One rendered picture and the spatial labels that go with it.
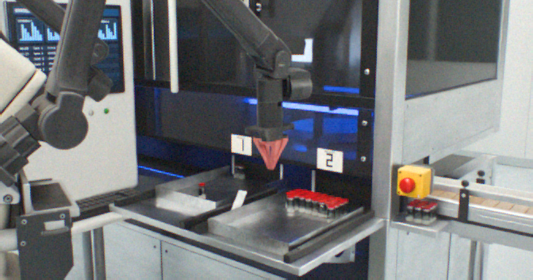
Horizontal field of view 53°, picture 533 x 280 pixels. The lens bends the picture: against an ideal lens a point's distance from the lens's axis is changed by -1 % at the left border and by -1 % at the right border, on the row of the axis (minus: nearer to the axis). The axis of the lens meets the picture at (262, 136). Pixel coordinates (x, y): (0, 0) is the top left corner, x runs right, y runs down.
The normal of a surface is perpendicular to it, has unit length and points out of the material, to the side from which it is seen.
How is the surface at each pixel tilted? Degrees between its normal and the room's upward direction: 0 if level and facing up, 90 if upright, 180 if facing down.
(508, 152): 90
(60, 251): 90
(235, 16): 101
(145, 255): 90
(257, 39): 92
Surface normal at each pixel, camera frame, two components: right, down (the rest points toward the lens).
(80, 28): 0.52, 0.29
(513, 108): -0.63, 0.15
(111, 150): 0.74, 0.13
